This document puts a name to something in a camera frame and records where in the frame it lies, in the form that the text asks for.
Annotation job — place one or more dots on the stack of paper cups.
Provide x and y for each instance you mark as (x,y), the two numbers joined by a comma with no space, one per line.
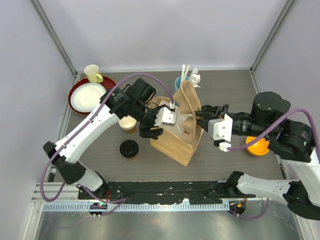
(128,124)

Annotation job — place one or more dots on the orange bowl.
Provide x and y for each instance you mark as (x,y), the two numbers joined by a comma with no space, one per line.
(260,148)

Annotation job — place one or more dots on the paper cup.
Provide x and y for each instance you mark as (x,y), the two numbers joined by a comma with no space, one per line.
(133,158)

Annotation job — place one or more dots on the aluminium front rail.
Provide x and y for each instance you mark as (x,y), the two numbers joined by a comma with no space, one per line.
(73,197)

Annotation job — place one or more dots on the brown paper bag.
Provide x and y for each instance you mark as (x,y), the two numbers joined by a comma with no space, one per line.
(172,143)

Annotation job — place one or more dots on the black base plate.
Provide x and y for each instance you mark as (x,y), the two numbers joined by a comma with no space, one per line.
(167,192)

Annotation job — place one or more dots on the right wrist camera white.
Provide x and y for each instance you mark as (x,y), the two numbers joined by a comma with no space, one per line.
(220,132)

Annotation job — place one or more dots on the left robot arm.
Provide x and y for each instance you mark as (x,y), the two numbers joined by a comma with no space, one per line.
(114,105)

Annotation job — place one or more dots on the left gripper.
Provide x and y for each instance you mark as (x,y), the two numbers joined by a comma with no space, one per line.
(146,131)

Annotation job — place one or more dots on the black lid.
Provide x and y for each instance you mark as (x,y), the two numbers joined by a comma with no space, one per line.
(129,149)

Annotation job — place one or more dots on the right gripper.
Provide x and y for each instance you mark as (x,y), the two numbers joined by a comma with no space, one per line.
(208,110)

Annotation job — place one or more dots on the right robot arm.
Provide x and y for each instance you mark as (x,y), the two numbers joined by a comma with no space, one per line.
(296,143)

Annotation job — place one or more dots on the blue straw holder cup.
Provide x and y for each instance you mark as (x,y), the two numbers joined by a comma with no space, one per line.
(177,83)

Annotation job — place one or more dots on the white paper plate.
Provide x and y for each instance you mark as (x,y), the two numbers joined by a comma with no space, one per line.
(85,97)

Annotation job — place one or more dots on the white wrapped straws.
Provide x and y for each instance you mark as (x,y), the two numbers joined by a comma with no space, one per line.
(194,77)

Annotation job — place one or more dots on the yellow mug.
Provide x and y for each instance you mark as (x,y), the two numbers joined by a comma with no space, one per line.
(92,73)

